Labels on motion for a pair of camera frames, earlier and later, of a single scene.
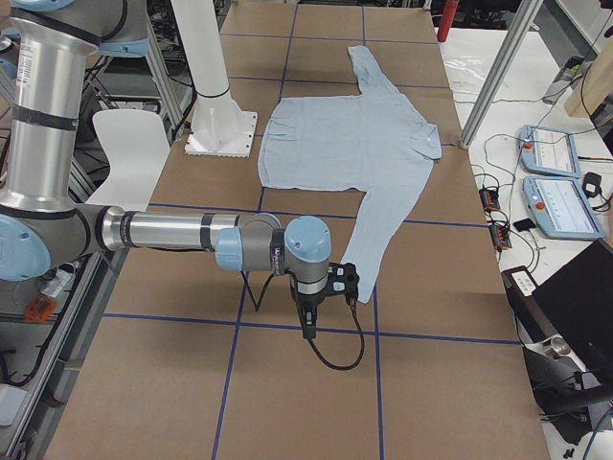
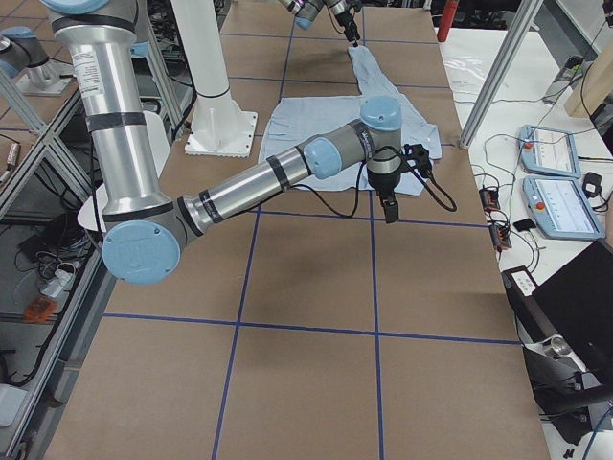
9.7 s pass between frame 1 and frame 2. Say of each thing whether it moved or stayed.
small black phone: stayed
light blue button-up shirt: moved
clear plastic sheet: stayed
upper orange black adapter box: stayed
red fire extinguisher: stayed
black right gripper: moved
